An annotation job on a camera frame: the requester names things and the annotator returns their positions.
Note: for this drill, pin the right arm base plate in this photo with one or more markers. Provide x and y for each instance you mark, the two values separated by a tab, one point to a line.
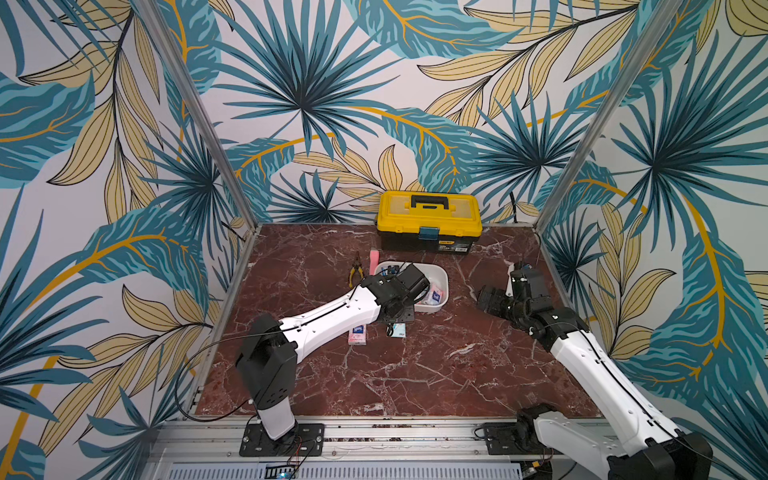
512	438

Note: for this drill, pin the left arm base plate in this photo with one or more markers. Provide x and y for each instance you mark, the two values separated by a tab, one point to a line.
303	440

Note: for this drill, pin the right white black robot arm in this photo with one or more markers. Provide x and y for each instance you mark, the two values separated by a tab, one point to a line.
645	443

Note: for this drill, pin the pink utility knife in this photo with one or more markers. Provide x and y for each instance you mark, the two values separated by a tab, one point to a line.
374	257

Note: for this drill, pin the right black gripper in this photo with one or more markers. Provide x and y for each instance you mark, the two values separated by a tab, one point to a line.
495	297

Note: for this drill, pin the right aluminium corner post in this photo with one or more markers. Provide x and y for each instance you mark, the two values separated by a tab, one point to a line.
662	16

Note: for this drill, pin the aluminium front rail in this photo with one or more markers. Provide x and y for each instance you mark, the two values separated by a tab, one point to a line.
352	448

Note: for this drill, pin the yellow handled pliers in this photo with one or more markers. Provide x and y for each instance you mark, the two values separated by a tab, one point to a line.
356	273

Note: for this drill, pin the aluminium corner post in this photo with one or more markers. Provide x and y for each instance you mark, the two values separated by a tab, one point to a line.
160	34
662	16

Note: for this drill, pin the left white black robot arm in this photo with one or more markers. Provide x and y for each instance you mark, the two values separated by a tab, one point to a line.
270	354

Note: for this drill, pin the left aluminium corner post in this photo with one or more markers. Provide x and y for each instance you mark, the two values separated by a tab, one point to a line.
160	34

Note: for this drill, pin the teal cartoon tissue pack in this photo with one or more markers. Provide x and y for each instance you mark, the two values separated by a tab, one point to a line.
397	330

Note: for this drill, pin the pink tempo tissue pack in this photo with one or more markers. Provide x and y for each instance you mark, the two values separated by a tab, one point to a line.
357	336

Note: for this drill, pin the white plastic storage box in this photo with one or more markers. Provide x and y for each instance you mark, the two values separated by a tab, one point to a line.
434	274

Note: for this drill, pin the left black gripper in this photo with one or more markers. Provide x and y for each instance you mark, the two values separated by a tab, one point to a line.
409	315

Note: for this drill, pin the yellow black toolbox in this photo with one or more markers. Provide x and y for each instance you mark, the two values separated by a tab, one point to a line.
431	222

